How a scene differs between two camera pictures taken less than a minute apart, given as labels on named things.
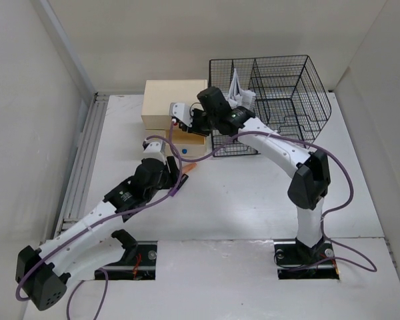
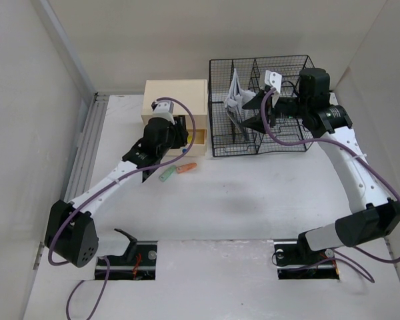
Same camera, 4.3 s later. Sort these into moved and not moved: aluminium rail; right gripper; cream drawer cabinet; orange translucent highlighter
Moved: right gripper
Not moved: aluminium rail; orange translucent highlighter; cream drawer cabinet
